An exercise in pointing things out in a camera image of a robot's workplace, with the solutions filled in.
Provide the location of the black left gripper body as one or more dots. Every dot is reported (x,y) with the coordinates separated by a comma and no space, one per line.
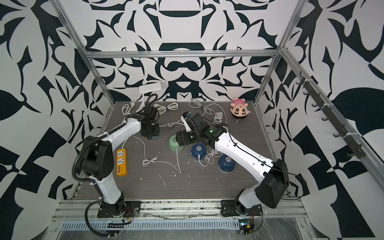
(154,131)

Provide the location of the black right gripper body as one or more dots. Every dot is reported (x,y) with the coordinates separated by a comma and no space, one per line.
(189,136)

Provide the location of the blue cordless grinder front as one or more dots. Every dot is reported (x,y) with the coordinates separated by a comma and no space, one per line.
(226,164)

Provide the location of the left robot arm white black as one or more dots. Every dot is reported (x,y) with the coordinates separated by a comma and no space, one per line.
(95,161)

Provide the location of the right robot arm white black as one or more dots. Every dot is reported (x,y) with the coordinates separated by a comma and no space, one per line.
(272,176)

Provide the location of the yellow power strip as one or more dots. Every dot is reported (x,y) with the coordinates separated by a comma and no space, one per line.
(121,163)

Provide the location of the pink cartoon face toy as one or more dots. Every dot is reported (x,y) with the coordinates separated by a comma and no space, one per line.
(239,108)

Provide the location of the grey wall hook rail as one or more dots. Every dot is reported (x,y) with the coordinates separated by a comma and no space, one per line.
(333,115)

